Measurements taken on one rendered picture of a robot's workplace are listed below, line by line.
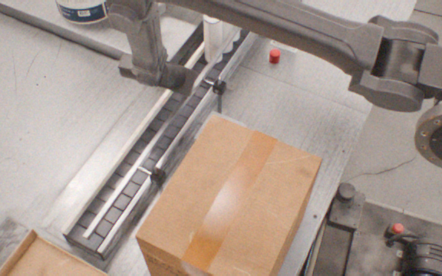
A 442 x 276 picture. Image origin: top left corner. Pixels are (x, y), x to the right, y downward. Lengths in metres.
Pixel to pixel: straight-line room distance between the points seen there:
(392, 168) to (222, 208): 1.56
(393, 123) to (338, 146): 1.20
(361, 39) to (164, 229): 0.46
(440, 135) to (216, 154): 0.44
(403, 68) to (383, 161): 1.73
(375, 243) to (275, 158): 0.99
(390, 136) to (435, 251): 0.87
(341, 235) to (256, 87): 0.71
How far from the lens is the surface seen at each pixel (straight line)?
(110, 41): 1.51
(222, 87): 1.23
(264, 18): 0.61
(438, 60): 0.65
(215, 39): 1.33
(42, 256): 1.21
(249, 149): 0.93
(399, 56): 0.65
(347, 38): 0.63
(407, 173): 2.36
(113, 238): 1.15
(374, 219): 1.92
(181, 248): 0.84
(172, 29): 1.51
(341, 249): 1.83
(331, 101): 1.41
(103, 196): 1.19
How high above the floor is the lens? 1.90
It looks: 56 degrees down
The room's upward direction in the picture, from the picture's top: straight up
